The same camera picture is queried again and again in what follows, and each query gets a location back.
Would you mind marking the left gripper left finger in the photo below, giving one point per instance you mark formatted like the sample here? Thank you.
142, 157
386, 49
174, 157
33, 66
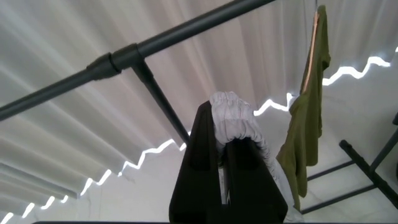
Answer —
196, 180

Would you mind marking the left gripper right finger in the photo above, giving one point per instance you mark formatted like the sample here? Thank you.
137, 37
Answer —
252, 186

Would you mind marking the pale grey garment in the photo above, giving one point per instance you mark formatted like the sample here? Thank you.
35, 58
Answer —
233, 121

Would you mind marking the green short-sleeved shirt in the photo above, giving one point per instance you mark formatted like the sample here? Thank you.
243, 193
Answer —
304, 133

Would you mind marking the pink clothes hanger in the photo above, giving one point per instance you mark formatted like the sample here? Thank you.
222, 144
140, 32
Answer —
311, 53

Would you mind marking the black clothes rack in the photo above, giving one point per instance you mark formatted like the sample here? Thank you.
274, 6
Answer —
155, 43

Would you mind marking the white curtain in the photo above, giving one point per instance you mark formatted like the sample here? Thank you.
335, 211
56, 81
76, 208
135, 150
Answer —
77, 124

